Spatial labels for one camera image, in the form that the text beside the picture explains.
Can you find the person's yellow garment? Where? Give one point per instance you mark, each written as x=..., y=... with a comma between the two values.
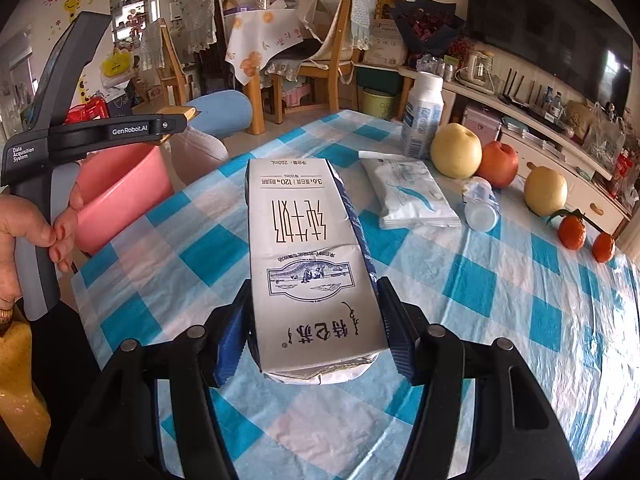
x=20, y=385

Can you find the display shelf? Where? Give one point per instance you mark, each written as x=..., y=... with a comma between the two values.
x=131, y=17

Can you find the pink storage case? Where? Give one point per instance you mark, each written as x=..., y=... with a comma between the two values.
x=481, y=122

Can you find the blue round stool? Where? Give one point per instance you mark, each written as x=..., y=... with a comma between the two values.
x=222, y=112

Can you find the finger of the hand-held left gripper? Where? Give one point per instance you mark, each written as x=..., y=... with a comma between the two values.
x=175, y=124

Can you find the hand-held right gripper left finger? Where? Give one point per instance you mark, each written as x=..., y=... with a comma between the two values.
x=230, y=345

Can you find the clear plastic bag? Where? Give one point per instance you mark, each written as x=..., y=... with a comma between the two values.
x=602, y=137

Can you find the red apple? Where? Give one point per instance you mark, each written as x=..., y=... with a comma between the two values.
x=500, y=165

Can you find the blue checkered tablecloth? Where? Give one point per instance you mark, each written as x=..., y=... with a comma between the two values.
x=500, y=335

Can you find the dark wooden chair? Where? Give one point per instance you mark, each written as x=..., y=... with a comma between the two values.
x=215, y=55

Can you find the white tissue packet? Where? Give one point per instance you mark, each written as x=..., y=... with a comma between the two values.
x=410, y=190

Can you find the white electric kettle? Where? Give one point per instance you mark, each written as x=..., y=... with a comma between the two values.
x=477, y=67

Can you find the green trash bin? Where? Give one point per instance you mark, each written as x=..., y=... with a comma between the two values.
x=378, y=105

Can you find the white round stool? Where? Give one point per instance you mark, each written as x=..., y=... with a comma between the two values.
x=200, y=155

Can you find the tangerine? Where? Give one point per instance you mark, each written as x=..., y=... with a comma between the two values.
x=571, y=232
x=603, y=248

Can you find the black television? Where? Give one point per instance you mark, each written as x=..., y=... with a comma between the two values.
x=545, y=25

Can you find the yellow apple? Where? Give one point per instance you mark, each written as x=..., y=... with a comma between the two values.
x=456, y=152

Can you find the wooden chair with lace cover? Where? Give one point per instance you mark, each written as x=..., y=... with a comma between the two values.
x=170, y=65

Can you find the red gift box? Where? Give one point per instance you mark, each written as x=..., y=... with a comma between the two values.
x=90, y=109

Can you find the white milk carton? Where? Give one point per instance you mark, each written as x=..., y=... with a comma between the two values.
x=310, y=260

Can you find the person's left hand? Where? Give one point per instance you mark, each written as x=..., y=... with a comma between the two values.
x=12, y=240

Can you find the yellow bag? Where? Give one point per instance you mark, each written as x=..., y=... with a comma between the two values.
x=116, y=64

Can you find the tall white milk bottle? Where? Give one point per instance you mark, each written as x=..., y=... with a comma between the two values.
x=422, y=120

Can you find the pack of small bottles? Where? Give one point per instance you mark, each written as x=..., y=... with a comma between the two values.
x=437, y=66

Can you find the wooden chair with cushion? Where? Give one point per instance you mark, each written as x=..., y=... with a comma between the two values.
x=330, y=60

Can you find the dark green storage box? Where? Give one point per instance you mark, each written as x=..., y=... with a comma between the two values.
x=377, y=77

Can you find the small white yogurt bottle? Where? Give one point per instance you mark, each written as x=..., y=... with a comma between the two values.
x=482, y=205

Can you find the cream television cabinet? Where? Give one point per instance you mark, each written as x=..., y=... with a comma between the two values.
x=540, y=155

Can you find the dark flower bouquet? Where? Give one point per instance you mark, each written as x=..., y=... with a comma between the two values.
x=425, y=22

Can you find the tan packet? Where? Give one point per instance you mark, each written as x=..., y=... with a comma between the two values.
x=175, y=111

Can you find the pink plastic basin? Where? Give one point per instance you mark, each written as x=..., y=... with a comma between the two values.
x=125, y=195

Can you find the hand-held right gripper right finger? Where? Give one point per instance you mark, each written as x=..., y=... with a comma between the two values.
x=400, y=345

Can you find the dining table with white cloth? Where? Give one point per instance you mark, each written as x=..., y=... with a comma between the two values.
x=260, y=35

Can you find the yellow pear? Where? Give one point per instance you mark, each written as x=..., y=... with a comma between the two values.
x=545, y=191

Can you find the black router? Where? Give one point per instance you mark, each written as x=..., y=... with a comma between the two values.
x=520, y=92

